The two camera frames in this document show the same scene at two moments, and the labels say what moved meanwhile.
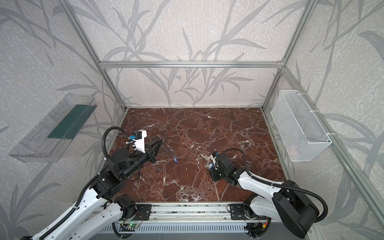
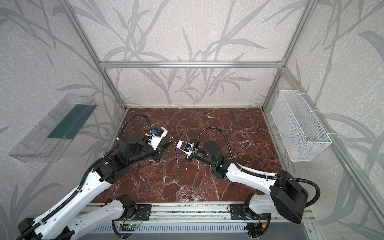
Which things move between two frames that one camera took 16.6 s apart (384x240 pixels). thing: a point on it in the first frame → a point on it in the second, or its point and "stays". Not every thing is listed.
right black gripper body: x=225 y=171 → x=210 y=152
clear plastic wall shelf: x=45 y=142 stays
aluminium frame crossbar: x=191 y=64 stays
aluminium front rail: x=181 y=213 stays
